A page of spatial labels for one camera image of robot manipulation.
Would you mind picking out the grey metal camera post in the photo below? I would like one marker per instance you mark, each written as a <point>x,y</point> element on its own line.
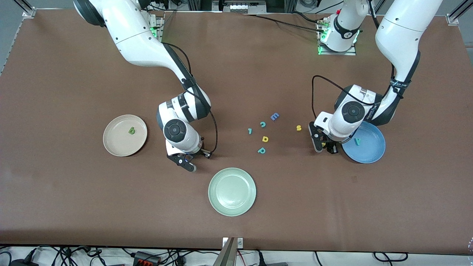
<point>226,255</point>

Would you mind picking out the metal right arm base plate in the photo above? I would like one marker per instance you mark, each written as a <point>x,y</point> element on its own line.
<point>157,26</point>

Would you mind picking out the silver metal rack equipment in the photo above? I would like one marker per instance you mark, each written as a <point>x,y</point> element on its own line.
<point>240,6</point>

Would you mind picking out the green foam letter q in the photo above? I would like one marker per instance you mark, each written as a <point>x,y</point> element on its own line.
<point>132,130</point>

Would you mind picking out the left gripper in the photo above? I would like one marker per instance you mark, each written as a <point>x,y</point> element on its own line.
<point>331,146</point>

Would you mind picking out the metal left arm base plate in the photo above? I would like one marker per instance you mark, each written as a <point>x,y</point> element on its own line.
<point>349,52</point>

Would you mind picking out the blue foam letter E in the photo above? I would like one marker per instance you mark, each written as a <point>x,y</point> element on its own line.
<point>274,116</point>

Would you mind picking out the beige brown plate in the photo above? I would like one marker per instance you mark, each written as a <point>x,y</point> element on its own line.
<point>118,140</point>

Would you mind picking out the blue plate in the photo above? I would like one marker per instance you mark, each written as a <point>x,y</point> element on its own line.
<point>369,151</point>

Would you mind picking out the black orange power strip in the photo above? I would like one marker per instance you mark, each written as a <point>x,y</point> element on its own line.
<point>146,258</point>

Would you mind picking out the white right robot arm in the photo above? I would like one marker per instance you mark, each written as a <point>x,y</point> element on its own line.
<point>133,40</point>

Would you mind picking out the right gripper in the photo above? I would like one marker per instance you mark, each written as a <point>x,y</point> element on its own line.
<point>200,152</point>

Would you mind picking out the black power adapter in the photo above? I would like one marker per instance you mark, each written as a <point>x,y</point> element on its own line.
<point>18,263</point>

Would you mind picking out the black power plug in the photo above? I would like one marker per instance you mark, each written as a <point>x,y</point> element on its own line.
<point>260,258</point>

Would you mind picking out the pale green plate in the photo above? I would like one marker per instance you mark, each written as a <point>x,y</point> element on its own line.
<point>232,192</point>

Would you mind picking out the white post bracket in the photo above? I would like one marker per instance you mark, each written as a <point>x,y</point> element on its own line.
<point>240,242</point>

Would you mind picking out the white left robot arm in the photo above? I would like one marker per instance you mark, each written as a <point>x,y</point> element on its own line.
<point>401,33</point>

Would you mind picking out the aluminium frame corner profile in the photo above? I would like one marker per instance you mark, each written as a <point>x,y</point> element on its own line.
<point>27,8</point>
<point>456,13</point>

